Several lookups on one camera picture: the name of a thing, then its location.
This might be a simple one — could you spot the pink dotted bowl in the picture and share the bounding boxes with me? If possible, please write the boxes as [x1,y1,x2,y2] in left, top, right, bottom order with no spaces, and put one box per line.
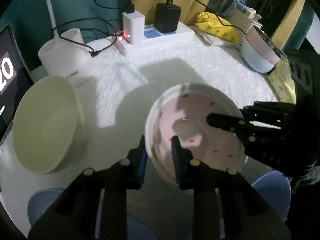
[145,83,246,187]

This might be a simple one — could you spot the pale green bowl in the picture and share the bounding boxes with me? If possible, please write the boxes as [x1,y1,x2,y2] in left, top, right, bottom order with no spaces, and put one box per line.
[12,76,86,174]

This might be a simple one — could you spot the yellow packet by bowls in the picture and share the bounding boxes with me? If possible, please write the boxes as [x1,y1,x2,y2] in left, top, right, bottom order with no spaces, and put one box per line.
[267,59,296,104]

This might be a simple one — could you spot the blue plate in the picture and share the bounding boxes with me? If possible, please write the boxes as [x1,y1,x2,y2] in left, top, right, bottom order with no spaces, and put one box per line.
[28,170,291,239]

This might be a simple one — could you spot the white woven basket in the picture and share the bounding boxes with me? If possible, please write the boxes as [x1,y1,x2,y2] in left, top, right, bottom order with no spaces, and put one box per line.
[229,9,263,45]

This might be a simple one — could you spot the yellow snack bag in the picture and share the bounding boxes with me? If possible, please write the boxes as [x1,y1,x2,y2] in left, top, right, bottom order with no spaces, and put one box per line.
[195,12,239,44]

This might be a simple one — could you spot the white lace tablecloth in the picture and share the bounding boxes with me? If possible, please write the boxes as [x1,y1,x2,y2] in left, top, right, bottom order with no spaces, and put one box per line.
[85,21,279,129]

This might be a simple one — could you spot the white power strip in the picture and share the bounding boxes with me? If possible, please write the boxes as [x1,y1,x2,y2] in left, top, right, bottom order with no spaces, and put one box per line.
[116,22,195,56]

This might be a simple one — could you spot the black charger adapter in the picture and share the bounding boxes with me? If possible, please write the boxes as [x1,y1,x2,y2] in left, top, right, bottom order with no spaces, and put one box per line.
[154,3,181,34]

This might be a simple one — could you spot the white charger adapter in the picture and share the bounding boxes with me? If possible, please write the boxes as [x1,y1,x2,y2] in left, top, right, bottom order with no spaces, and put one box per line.
[123,10,145,45]

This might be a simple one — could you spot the tablet showing clock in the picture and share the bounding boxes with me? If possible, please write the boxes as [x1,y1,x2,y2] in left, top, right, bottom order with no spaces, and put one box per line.
[0,25,34,140]

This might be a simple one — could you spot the white desk lamp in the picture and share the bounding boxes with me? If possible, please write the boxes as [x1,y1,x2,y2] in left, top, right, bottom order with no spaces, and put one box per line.
[38,0,93,88]

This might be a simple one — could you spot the black cable on white charger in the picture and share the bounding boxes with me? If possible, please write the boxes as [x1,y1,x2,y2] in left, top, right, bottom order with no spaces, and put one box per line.
[50,0,136,58]

